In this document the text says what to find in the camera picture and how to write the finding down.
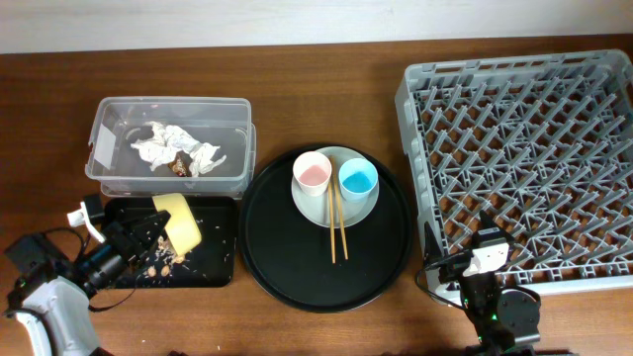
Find yellow bowl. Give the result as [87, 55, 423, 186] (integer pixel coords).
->
[152, 193, 202, 256]

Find white tissue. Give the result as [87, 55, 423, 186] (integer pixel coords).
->
[131, 122, 226, 178]

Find wooden chopstick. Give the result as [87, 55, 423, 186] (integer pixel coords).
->
[329, 156, 348, 260]
[327, 179, 336, 264]

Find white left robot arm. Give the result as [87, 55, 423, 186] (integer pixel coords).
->
[4, 210, 170, 355]

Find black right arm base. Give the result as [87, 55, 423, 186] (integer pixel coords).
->
[472, 288, 541, 355]

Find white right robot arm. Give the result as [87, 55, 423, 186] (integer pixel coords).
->
[424, 211, 514, 349]

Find grey dishwasher rack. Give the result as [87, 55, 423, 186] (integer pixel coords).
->
[395, 49, 632, 295]

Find clear plastic waste bin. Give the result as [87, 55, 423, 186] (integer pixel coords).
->
[85, 96, 256, 199]

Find food scraps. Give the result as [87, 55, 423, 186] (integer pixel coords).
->
[144, 237, 185, 278]

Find brown snack wrapper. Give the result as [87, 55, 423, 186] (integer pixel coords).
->
[167, 153, 191, 177]

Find black rectangular tray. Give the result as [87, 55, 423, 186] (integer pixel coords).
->
[114, 197, 238, 289]

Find blue cup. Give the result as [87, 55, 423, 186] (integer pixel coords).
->
[338, 158, 378, 202]

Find grey plate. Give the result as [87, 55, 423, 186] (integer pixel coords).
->
[291, 146, 380, 227]

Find black round tray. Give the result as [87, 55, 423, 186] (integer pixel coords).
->
[237, 146, 414, 312]

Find pink cup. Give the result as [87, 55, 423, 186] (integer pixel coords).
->
[293, 151, 332, 197]

